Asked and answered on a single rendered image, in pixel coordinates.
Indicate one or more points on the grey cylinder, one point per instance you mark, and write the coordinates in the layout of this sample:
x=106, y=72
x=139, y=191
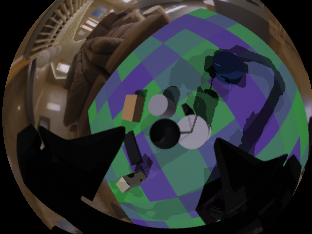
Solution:
x=161, y=106

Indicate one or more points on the glass french press with black knob plunger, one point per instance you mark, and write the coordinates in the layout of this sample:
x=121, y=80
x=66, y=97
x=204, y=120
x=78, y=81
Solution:
x=191, y=131

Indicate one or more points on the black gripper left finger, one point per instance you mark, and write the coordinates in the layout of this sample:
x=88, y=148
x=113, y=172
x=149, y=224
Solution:
x=86, y=159

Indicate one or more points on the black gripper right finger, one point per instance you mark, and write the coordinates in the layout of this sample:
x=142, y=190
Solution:
x=241, y=174

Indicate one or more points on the brown cube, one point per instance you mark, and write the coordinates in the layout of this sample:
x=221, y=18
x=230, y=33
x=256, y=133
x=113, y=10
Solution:
x=133, y=106

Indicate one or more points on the blue short cylinder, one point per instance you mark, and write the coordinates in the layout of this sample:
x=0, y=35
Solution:
x=228, y=68

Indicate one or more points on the beige rectangular block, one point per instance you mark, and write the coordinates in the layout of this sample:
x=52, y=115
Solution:
x=130, y=181

